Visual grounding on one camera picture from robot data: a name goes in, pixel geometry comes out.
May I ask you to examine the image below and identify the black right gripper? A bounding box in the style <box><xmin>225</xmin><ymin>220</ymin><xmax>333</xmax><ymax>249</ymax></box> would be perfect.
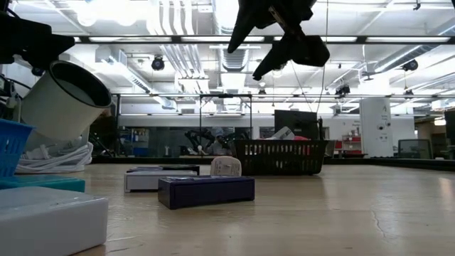
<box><xmin>227</xmin><ymin>0</ymin><xmax>331</xmax><ymax>80</ymax></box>

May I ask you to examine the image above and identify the white USB wall charger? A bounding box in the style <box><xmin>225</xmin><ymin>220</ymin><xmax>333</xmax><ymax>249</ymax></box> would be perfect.
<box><xmin>272</xmin><ymin>126</ymin><xmax>296</xmax><ymax>141</ymax></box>

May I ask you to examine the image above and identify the blue plastic basket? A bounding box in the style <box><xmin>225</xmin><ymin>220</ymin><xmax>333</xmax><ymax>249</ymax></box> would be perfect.
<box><xmin>0</xmin><ymin>118</ymin><xmax>36</xmax><ymax>178</ymax></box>

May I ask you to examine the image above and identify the teal rectangular box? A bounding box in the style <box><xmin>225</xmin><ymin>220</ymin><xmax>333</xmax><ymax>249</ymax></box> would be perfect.
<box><xmin>0</xmin><ymin>174</ymin><xmax>87</xmax><ymax>193</ymax></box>

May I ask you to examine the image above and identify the black rectangular box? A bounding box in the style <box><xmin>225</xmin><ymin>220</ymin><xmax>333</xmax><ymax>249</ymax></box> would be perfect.
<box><xmin>160</xmin><ymin>164</ymin><xmax>201</xmax><ymax>176</ymax></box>

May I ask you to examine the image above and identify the white rectangular box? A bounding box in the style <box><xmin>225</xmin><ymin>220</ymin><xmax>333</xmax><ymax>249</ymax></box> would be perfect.
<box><xmin>124</xmin><ymin>169</ymin><xmax>198</xmax><ymax>193</ymax></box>
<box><xmin>0</xmin><ymin>186</ymin><xmax>109</xmax><ymax>256</ymax></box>

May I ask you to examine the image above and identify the navy blue rectangular box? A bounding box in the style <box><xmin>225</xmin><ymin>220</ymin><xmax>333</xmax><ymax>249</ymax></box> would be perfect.
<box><xmin>157</xmin><ymin>175</ymin><xmax>256</xmax><ymax>210</ymax></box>

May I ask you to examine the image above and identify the white cylindrical spot lamp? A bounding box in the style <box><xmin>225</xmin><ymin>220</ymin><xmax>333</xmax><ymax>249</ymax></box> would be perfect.
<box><xmin>19</xmin><ymin>59</ymin><xmax>113</xmax><ymax>152</ymax></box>

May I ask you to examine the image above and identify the black overhead light bar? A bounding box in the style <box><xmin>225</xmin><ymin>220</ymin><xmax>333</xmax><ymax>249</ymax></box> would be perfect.
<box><xmin>73</xmin><ymin>34</ymin><xmax>449</xmax><ymax>45</ymax></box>

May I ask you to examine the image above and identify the black monitor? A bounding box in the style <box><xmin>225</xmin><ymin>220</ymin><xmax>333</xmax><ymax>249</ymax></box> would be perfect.
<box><xmin>274</xmin><ymin>109</ymin><xmax>319</xmax><ymax>140</ymax></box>

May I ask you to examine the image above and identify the person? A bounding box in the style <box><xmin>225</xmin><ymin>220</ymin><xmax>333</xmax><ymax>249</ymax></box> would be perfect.
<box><xmin>209</xmin><ymin>128</ymin><xmax>234</xmax><ymax>156</ymax></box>

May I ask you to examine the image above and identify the black plastic basket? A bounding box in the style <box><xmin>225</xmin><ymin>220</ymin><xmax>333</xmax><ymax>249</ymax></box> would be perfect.
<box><xmin>232</xmin><ymin>139</ymin><xmax>330</xmax><ymax>176</ymax></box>

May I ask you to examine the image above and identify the red storage shelf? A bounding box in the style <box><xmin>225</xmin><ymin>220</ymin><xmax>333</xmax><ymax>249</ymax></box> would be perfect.
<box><xmin>341</xmin><ymin>134</ymin><xmax>362</xmax><ymax>154</ymax></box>

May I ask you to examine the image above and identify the white pillar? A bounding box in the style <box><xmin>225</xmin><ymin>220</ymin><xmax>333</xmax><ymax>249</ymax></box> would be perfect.
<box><xmin>359</xmin><ymin>97</ymin><xmax>394</xmax><ymax>157</ymax></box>

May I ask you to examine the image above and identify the black metal frame stand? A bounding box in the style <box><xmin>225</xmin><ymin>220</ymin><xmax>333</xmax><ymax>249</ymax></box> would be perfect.
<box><xmin>113</xmin><ymin>92</ymin><xmax>254</xmax><ymax>157</ymax></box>

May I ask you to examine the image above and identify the white coiled lamp cable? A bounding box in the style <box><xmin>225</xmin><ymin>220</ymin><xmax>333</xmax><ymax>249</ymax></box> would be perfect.
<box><xmin>16</xmin><ymin>141</ymin><xmax>94</xmax><ymax>174</ymax></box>

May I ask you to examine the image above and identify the black metal table frame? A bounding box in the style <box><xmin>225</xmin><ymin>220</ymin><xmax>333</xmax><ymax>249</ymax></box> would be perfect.
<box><xmin>90</xmin><ymin>155</ymin><xmax>455</xmax><ymax>172</ymax></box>

